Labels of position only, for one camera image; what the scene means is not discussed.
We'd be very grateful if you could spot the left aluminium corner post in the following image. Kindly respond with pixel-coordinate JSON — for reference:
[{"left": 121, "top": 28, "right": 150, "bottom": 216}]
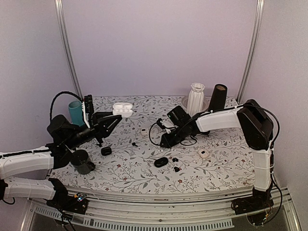
[{"left": 54, "top": 0, "right": 83, "bottom": 98}]

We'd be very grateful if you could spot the aluminium front rail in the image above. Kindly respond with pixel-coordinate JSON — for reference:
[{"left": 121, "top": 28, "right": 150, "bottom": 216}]
[{"left": 21, "top": 187, "right": 302, "bottom": 231}]

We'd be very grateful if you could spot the white ribbed vase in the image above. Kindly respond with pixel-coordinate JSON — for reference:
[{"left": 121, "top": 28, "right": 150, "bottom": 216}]
[{"left": 187, "top": 83, "right": 205, "bottom": 117}]

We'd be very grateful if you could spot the right aluminium corner post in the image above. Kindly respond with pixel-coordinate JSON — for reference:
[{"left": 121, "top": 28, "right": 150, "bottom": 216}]
[{"left": 236, "top": 0, "right": 265, "bottom": 103}]

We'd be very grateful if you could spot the black tapered vase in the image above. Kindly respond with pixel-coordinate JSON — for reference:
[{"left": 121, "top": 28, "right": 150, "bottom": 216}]
[{"left": 208, "top": 84, "right": 228, "bottom": 111}]

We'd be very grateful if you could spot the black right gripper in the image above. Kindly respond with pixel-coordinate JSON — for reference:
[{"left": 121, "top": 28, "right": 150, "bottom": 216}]
[{"left": 159, "top": 124, "right": 187, "bottom": 149}]

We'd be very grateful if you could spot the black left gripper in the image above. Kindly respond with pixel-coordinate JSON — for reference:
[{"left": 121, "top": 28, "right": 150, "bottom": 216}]
[{"left": 64, "top": 111, "right": 122, "bottom": 150}]

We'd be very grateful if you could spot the black mug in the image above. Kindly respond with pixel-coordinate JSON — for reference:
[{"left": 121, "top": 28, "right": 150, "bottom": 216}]
[{"left": 70, "top": 150, "right": 96, "bottom": 175}]

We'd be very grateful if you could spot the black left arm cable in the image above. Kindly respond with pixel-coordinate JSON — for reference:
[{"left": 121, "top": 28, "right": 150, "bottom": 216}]
[{"left": 49, "top": 90, "right": 84, "bottom": 121}]

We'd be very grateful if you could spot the white earbud case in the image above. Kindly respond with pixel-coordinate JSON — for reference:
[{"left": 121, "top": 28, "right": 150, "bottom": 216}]
[
  {"left": 141, "top": 128, "right": 148, "bottom": 136},
  {"left": 113, "top": 103, "right": 133, "bottom": 118}
]

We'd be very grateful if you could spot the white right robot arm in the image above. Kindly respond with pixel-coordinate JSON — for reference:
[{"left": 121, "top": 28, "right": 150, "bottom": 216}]
[{"left": 159, "top": 100, "right": 277, "bottom": 210}]

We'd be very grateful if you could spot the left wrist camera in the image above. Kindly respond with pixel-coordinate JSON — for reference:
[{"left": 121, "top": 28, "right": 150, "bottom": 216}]
[{"left": 82, "top": 94, "right": 94, "bottom": 128}]

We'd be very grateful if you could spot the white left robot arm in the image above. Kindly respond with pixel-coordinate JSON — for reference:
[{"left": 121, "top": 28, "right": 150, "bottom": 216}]
[{"left": 0, "top": 112, "right": 122, "bottom": 209}]

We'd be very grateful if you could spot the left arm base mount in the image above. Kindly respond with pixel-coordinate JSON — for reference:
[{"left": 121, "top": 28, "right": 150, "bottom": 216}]
[{"left": 46, "top": 178, "right": 89, "bottom": 215}]

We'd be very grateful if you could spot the white closed earbud case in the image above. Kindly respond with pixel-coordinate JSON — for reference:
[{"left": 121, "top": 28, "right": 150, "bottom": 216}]
[{"left": 141, "top": 128, "right": 148, "bottom": 136}]

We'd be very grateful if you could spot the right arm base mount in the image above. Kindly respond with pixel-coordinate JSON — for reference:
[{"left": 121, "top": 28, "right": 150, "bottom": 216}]
[{"left": 231, "top": 188, "right": 274, "bottom": 215}]

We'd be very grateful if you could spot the aluminium corner post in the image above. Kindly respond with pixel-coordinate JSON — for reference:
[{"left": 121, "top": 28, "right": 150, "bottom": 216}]
[
  {"left": 236, "top": 0, "right": 265, "bottom": 103},
  {"left": 54, "top": 0, "right": 83, "bottom": 98}
]

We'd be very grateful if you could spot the black square earbud case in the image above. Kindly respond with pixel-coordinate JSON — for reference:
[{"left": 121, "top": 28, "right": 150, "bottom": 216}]
[{"left": 101, "top": 147, "right": 112, "bottom": 156}]

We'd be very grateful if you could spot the teal cup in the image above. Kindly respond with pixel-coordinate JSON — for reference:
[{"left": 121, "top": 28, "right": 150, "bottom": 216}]
[{"left": 68, "top": 101, "right": 85, "bottom": 126}]

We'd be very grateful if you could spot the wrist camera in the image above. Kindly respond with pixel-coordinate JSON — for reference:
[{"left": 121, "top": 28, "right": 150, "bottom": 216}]
[
  {"left": 167, "top": 105, "right": 191, "bottom": 127},
  {"left": 82, "top": 94, "right": 94, "bottom": 128}
]

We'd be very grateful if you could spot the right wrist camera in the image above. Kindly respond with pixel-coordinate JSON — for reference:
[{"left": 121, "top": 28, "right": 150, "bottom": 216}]
[{"left": 167, "top": 105, "right": 191, "bottom": 127}]

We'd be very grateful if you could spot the black oval earbud case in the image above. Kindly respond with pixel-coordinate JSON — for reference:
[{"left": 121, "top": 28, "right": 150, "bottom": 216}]
[{"left": 154, "top": 157, "right": 168, "bottom": 168}]

